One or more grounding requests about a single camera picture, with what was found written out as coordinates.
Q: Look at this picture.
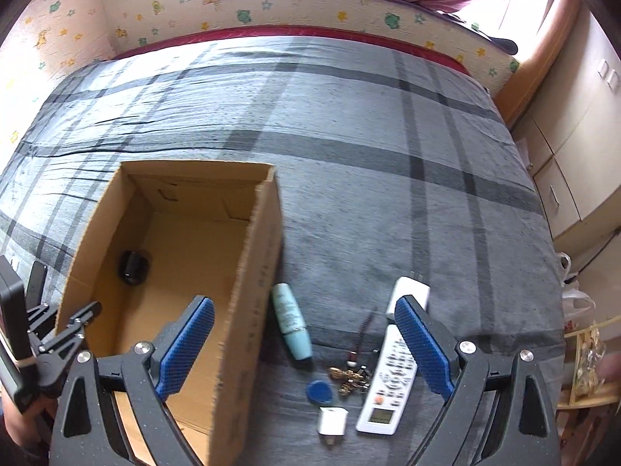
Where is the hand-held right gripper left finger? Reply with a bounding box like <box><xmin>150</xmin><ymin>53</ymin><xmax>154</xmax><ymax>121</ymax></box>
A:
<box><xmin>49</xmin><ymin>295</ymin><xmax>215</xmax><ymax>466</ymax></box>

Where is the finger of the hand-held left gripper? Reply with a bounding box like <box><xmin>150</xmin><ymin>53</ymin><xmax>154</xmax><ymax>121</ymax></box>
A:
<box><xmin>25</xmin><ymin>261</ymin><xmax>48</xmax><ymax>311</ymax></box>
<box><xmin>29</xmin><ymin>301</ymin><xmax>102</xmax><ymax>365</ymax></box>

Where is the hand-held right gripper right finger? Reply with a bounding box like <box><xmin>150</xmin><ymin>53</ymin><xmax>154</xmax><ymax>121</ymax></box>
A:
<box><xmin>394</xmin><ymin>295</ymin><xmax>564</xmax><ymax>466</ymax></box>

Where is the white remote control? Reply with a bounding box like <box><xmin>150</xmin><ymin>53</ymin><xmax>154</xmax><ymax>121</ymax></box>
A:
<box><xmin>356</xmin><ymin>323</ymin><xmax>419</xmax><ymax>434</ymax></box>

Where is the key bunch with black lanyard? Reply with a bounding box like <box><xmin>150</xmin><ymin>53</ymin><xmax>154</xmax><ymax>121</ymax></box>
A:
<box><xmin>307</xmin><ymin>310</ymin><xmax>380</xmax><ymax>405</ymax></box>

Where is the brown cardboard box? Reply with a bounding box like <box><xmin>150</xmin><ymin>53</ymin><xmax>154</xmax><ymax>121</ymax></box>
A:
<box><xmin>56</xmin><ymin>160</ymin><xmax>284</xmax><ymax>466</ymax></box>

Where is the person's left forearm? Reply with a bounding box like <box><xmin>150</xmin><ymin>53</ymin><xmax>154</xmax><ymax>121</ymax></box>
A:
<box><xmin>0</xmin><ymin>388</ymin><xmax>52</xmax><ymax>453</ymax></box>

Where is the white plug charger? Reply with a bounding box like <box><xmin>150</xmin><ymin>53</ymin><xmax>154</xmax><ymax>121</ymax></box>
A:
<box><xmin>385</xmin><ymin>276</ymin><xmax>432</xmax><ymax>318</ymax></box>

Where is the black computer mouse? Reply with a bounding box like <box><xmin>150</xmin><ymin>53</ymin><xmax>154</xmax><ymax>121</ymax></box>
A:
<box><xmin>119</xmin><ymin>250</ymin><xmax>151</xmax><ymax>286</ymax></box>

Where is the teal plastic bottle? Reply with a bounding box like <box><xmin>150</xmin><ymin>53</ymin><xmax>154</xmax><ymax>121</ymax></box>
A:
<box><xmin>271</xmin><ymin>282</ymin><xmax>312</xmax><ymax>361</ymax></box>

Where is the small white cube adapter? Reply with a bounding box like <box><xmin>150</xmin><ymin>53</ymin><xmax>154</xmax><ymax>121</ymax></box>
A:
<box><xmin>317</xmin><ymin>407</ymin><xmax>349</xmax><ymax>445</ymax></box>

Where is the white plastic bag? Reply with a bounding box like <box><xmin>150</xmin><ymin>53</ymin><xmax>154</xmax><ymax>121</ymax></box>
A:
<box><xmin>558</xmin><ymin>251</ymin><xmax>598</xmax><ymax>333</ymax></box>

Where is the wooden rack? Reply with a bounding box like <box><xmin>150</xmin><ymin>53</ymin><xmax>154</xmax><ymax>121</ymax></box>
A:
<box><xmin>557</xmin><ymin>315</ymin><xmax>621</xmax><ymax>411</ymax></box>

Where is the grey plaid blanket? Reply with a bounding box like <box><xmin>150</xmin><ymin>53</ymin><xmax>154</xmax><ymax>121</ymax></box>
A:
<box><xmin>0</xmin><ymin>36</ymin><xmax>566</xmax><ymax>466</ymax></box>

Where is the cream cabinet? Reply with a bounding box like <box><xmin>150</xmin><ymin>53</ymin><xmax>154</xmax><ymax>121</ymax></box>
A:
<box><xmin>513</xmin><ymin>7</ymin><xmax>621</xmax><ymax>246</ymax></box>

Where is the black object on ledge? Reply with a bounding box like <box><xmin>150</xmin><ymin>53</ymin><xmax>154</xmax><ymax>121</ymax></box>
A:
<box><xmin>485</xmin><ymin>34</ymin><xmax>519</xmax><ymax>55</ymax></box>

